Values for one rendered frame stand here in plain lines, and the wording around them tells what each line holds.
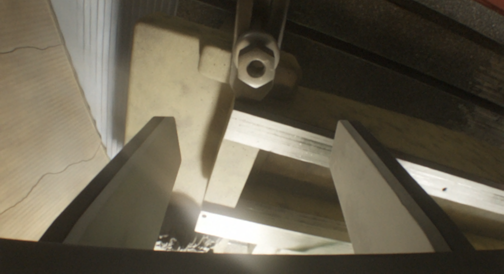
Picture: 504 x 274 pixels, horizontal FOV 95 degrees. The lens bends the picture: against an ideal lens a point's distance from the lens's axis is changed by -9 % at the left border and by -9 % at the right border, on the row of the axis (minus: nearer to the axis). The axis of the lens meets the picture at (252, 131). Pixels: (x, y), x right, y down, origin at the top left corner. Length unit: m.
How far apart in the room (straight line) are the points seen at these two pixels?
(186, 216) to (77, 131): 0.30
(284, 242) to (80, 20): 0.49
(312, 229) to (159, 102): 0.25
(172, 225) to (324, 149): 0.24
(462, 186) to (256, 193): 0.24
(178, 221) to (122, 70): 0.30
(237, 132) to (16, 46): 0.39
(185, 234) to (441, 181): 0.33
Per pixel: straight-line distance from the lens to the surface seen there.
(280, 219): 0.34
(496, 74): 0.67
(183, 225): 0.40
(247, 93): 0.23
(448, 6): 0.56
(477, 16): 0.59
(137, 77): 0.31
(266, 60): 0.17
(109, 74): 0.55
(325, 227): 0.36
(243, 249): 0.83
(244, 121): 0.23
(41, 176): 0.56
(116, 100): 0.58
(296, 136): 0.24
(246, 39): 0.19
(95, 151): 0.63
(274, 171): 0.35
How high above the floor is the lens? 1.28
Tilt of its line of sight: 58 degrees down
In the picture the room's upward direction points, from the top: 178 degrees counter-clockwise
